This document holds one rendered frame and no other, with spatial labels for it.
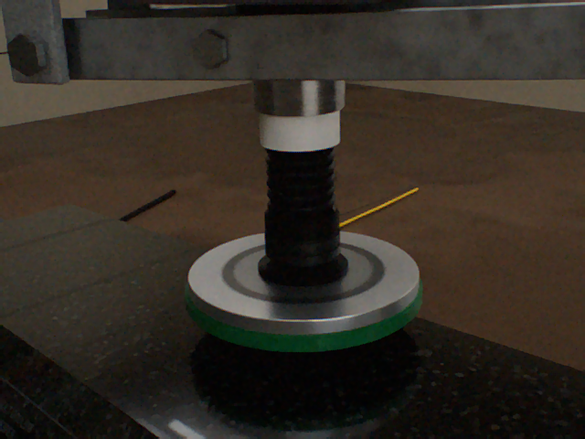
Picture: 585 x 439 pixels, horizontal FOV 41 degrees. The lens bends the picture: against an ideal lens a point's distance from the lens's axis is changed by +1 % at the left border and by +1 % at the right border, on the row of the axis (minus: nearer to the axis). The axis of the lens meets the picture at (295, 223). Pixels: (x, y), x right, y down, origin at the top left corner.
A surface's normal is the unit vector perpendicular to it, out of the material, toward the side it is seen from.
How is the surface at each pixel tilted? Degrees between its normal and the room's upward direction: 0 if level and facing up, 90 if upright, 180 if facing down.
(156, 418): 0
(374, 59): 90
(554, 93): 90
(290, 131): 90
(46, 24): 90
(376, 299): 0
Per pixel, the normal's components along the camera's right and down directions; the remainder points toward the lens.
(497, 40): -0.32, 0.32
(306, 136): 0.16, 0.33
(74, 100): 0.71, 0.22
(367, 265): -0.03, -0.94
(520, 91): -0.70, 0.26
